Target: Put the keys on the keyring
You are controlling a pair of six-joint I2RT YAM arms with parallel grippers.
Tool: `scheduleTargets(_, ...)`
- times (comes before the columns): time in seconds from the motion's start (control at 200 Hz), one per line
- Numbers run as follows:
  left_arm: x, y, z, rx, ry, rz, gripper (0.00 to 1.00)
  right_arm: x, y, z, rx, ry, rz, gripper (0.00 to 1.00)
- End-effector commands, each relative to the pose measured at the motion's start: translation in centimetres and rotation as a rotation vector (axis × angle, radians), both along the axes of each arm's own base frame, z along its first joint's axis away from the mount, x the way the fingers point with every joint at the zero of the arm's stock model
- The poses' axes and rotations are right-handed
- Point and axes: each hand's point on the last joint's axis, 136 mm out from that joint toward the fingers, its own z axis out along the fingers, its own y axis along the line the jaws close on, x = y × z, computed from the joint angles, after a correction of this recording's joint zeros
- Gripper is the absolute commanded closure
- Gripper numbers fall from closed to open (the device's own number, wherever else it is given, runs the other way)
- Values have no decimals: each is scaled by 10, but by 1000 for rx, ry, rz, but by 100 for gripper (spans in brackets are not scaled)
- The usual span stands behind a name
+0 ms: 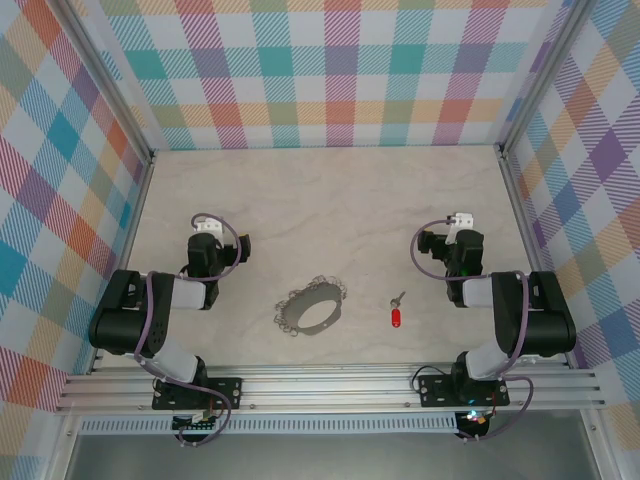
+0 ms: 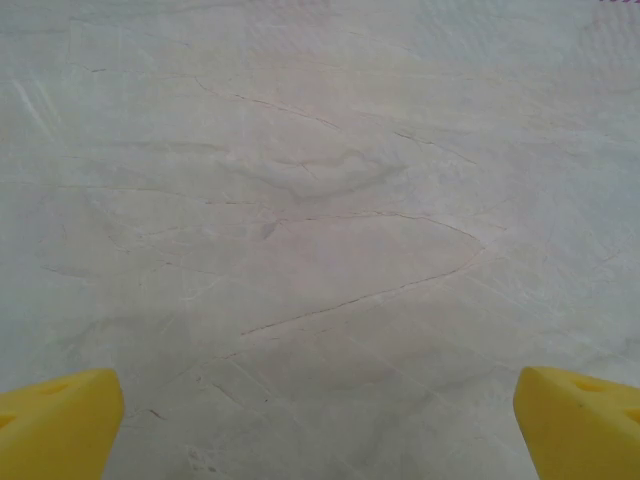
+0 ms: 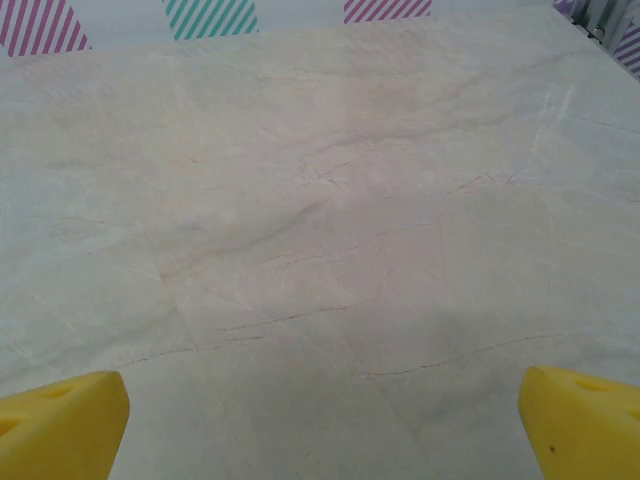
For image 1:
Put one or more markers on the silver key with red tag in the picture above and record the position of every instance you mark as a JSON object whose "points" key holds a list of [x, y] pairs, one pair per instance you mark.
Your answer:
{"points": [[395, 318]]}

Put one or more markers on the metal plate with split rings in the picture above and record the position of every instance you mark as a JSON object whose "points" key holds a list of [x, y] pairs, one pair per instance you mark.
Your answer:
{"points": [[300, 310]]}

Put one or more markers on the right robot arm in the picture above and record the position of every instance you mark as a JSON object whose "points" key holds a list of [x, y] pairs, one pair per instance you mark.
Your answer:
{"points": [[545, 325]]}

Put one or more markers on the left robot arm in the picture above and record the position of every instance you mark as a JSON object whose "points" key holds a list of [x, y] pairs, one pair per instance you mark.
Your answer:
{"points": [[125, 325]]}

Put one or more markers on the small electronics board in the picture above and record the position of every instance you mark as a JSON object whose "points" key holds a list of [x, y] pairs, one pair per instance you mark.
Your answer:
{"points": [[472, 424], [195, 424]]}

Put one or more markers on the grey metal panel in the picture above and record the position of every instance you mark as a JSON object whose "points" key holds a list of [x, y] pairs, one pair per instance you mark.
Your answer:
{"points": [[325, 457]]}

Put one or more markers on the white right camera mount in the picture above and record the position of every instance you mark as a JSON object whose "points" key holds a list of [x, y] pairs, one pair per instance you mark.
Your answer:
{"points": [[454, 234]]}

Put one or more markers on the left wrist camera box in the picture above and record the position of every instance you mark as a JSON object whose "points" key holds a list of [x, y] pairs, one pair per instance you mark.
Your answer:
{"points": [[209, 225]]}

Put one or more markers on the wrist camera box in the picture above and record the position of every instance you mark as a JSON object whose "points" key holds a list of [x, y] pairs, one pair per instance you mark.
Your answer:
{"points": [[209, 225], [463, 219]]}

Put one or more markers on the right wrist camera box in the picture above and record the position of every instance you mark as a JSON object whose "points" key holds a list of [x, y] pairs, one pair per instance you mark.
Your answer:
{"points": [[463, 219]]}

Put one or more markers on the aluminium side rail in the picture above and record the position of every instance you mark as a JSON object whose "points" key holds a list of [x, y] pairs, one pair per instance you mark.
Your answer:
{"points": [[129, 235], [530, 240]]}

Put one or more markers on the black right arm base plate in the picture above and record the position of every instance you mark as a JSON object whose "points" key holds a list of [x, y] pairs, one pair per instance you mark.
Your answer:
{"points": [[435, 391]]}

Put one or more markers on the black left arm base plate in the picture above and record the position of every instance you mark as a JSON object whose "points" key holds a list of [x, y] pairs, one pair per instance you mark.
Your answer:
{"points": [[225, 392]]}

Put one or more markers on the long aluminium mounting rail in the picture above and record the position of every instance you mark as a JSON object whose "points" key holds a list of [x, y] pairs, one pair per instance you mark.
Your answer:
{"points": [[325, 390]]}

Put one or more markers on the aluminium frame post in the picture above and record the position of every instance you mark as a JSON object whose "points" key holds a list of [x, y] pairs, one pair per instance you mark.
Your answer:
{"points": [[114, 80], [542, 75]]}

